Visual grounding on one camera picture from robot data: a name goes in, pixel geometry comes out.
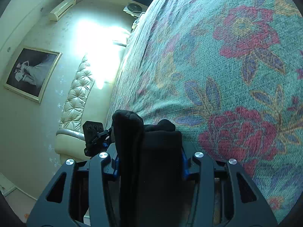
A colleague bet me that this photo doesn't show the white fan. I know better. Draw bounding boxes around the white fan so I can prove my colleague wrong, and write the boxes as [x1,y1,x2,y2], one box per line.
[123,3,145,18]

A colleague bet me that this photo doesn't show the white air conditioner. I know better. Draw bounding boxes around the white air conditioner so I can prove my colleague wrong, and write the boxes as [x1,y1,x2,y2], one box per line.
[49,0,77,22]

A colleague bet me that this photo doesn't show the framed wedding photo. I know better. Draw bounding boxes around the framed wedding photo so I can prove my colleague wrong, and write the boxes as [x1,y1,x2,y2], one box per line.
[4,47,62,103]

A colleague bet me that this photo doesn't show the cream tufted headboard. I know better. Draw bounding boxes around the cream tufted headboard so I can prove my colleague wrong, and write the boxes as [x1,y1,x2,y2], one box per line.
[55,54,114,165]

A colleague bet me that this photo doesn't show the floral bedspread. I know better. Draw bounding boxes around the floral bedspread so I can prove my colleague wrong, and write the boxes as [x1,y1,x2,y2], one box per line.
[106,0,302,222]

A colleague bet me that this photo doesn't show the black pants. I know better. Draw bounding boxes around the black pants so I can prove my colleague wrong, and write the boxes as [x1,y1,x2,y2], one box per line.
[112,110,184,226]

